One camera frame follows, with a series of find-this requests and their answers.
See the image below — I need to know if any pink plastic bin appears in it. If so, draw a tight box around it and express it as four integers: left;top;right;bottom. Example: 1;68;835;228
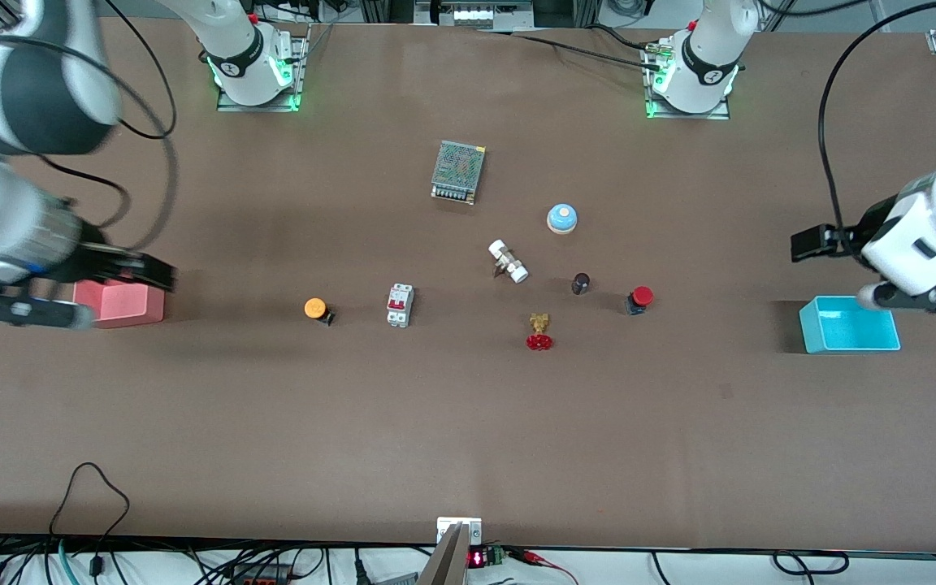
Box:
72;276;167;330

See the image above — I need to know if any cyan plastic bin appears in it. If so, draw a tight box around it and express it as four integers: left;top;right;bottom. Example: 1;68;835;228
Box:
799;295;901;355

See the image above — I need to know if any brass valve with red handwheel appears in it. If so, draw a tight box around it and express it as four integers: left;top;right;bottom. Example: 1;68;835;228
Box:
526;312;554;352

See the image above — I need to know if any white and silver pipe fitting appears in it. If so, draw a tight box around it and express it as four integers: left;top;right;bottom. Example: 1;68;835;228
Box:
488;239;530;284

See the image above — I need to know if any metal mesh power supply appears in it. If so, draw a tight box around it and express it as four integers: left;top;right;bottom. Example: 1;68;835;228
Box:
431;140;487;206

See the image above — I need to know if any control box with lights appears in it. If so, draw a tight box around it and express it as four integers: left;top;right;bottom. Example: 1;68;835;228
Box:
415;0;534;27

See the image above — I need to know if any red clip lead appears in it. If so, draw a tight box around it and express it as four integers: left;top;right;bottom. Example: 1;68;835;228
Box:
505;548;581;585

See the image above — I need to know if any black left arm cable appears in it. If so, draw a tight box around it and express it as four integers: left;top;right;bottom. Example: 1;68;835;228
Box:
817;0;936;245

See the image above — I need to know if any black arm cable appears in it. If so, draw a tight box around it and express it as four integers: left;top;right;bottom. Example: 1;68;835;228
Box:
0;0;180;253
817;0;936;245

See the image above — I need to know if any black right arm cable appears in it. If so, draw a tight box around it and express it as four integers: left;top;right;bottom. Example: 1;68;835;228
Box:
0;0;180;253

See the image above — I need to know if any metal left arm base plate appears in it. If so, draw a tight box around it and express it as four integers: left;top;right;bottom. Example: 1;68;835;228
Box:
644;32;731;121

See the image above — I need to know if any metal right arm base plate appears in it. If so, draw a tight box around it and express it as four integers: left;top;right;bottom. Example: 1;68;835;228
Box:
216;23;310;113

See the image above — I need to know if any thin black looped cable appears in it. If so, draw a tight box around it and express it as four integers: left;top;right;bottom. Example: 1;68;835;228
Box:
50;462;130;539

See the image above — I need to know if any white circuit breaker red switch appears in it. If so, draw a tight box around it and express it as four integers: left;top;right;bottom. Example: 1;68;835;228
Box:
387;283;415;328

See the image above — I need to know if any teal cable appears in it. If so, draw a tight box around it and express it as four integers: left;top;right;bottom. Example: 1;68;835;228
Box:
58;538;83;585

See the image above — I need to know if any black coiled cable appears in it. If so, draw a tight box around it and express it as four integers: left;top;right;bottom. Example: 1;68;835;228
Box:
773;550;851;576

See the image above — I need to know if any black cable on table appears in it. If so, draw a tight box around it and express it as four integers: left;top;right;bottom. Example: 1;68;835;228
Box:
468;28;668;66

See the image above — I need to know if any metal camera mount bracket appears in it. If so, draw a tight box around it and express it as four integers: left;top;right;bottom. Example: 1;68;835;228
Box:
418;517;483;585

